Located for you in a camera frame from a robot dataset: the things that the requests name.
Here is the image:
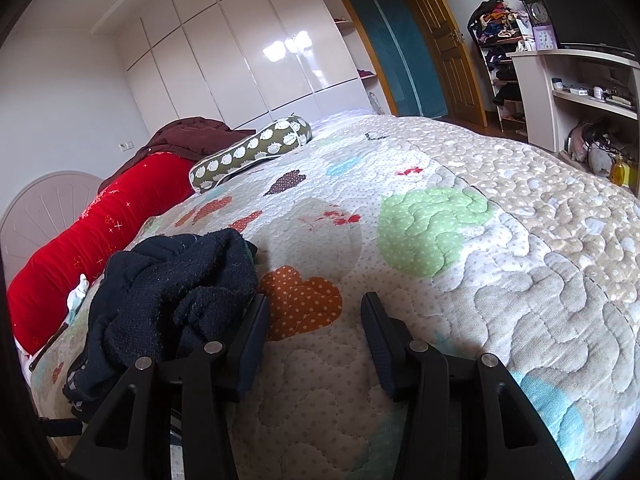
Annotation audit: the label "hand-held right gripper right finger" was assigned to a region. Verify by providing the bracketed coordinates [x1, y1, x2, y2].
[360, 291, 576, 480]

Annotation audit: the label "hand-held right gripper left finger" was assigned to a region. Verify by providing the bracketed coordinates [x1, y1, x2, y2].
[65, 292, 272, 480]

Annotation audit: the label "navy knit pants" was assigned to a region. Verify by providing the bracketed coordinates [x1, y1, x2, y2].
[62, 228, 260, 411]

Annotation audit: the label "patterned quilted bedspread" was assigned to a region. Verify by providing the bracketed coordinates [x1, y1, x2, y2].
[27, 112, 640, 480]

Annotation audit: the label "white cloth scrap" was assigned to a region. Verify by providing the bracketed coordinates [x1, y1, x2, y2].
[67, 275, 91, 311]

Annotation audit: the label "red pillow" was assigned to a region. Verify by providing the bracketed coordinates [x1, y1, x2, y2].
[7, 152, 196, 356]

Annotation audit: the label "green patterned bolster pillow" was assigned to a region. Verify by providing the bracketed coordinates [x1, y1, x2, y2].
[189, 116, 313, 195]

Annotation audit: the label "brown blanket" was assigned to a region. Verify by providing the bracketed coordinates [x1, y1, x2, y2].
[97, 117, 257, 195]

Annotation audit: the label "beige headboard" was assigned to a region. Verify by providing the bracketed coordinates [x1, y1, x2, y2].
[0, 171, 105, 271]

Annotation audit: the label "shoe rack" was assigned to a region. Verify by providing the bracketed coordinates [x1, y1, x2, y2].
[467, 0, 531, 136]

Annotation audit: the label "white glossy wardrobe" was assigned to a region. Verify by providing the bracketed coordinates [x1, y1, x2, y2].
[112, 0, 386, 136]

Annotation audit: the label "grey bag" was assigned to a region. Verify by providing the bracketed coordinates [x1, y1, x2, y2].
[587, 142, 613, 176]

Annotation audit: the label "white television cabinet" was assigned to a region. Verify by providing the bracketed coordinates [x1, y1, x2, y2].
[505, 47, 640, 186]

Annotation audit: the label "wooden door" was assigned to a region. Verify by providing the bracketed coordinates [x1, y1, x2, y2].
[400, 0, 488, 128]

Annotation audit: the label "yellow bottle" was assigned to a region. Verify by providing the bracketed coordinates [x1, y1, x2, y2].
[609, 155, 630, 186]

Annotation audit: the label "blue door curtain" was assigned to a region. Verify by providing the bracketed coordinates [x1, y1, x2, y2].
[345, 0, 448, 118]

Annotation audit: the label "pile of clothes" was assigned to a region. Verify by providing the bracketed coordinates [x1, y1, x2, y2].
[467, 0, 531, 46]

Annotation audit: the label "purple clock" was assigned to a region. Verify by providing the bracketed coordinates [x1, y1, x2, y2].
[532, 25, 558, 51]

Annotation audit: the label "dark ornate clock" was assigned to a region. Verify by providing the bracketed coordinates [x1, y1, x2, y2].
[519, 0, 551, 28]

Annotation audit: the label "black television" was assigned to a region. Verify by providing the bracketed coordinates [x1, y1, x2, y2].
[532, 0, 640, 56]

